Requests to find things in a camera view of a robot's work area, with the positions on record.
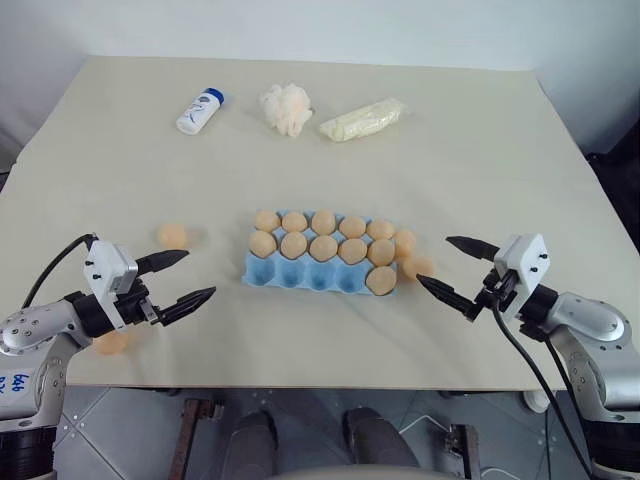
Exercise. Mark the white bottle with blue cap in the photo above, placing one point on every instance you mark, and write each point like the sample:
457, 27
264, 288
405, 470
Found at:
200, 112

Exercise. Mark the blue egg tray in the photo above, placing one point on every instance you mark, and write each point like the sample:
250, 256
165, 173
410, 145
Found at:
290, 275

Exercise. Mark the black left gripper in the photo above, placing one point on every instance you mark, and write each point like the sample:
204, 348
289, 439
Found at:
135, 305

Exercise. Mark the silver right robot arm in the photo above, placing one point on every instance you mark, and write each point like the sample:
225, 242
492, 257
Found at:
590, 315

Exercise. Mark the white and orange mesh sponge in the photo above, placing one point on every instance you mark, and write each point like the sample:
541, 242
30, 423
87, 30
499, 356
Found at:
286, 110

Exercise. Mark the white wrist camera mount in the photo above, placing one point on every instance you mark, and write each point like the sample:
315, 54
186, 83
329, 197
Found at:
107, 265
525, 255

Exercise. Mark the dark rounded shape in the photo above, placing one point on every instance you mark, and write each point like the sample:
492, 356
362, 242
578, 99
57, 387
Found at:
372, 440
255, 445

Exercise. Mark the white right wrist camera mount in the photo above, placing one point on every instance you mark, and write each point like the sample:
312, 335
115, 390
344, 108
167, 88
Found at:
525, 255

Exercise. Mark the white round table foot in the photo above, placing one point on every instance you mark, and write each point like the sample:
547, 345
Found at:
536, 401

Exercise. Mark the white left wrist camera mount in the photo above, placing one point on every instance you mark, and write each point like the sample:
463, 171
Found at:
107, 265

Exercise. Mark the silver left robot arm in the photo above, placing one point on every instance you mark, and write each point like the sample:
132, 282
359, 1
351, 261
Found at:
35, 325

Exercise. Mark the rusty metal table leg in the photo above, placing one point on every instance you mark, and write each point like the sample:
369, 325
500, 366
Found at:
182, 440
470, 450

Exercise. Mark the tan egg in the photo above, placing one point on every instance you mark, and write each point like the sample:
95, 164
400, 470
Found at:
351, 251
323, 221
381, 280
262, 242
380, 230
266, 220
406, 242
381, 251
352, 227
294, 245
111, 344
416, 265
294, 221
323, 248
171, 233

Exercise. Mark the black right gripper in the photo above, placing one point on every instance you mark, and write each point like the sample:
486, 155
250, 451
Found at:
500, 290

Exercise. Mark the clear bag of cream contents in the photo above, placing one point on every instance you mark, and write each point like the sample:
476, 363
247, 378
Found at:
360, 121

